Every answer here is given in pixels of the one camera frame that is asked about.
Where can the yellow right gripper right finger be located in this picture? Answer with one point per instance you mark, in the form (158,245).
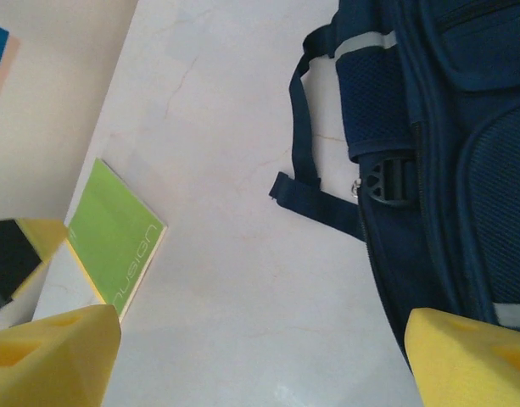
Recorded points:
(471,364)

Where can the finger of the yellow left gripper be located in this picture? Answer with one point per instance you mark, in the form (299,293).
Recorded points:
(13,258)

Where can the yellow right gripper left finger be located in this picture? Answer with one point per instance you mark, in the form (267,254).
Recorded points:
(47,360)

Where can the green sticky note pad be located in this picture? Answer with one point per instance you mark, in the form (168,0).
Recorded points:
(115,229)

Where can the navy blue backpack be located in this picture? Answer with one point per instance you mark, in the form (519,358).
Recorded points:
(433,127)

